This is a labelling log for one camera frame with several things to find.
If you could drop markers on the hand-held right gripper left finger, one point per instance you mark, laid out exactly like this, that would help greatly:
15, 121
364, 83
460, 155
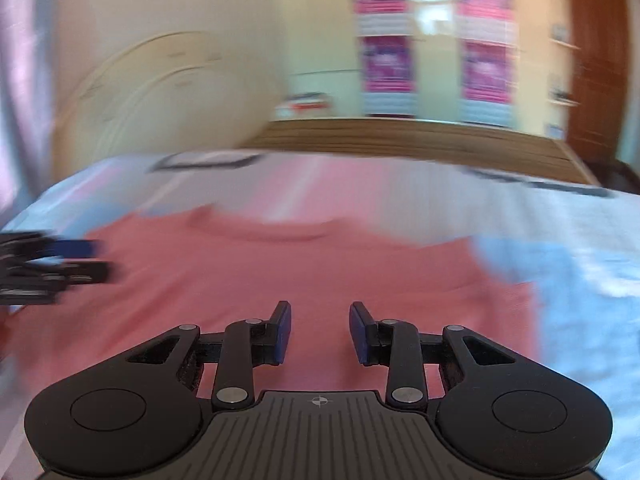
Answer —
282, 332

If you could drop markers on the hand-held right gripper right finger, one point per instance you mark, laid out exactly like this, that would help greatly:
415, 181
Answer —
360, 332

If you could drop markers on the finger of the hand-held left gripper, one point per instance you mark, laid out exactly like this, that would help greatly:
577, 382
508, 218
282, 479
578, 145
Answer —
75, 248
75, 272

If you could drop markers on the pink long-sleeved sweater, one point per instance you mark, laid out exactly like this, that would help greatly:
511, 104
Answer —
250, 270

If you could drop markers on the pink sheer curtain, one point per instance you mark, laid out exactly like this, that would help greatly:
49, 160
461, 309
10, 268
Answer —
20, 85

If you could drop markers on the cream round headboard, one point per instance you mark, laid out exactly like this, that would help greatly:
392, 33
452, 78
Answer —
150, 90

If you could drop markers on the wooden headboard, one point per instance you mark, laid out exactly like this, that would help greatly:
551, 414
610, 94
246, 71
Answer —
425, 142

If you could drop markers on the bed with patterned sheet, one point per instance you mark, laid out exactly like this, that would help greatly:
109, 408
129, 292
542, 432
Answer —
575, 285

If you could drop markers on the stack of books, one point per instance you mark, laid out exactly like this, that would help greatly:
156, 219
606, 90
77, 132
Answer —
305, 105

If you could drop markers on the cream wardrobe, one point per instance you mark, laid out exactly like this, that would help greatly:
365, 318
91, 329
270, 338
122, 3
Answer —
435, 60

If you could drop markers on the cream corner shelves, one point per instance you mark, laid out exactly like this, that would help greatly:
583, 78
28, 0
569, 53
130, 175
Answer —
562, 40

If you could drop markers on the brown wooden door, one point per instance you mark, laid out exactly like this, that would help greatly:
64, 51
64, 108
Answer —
597, 60

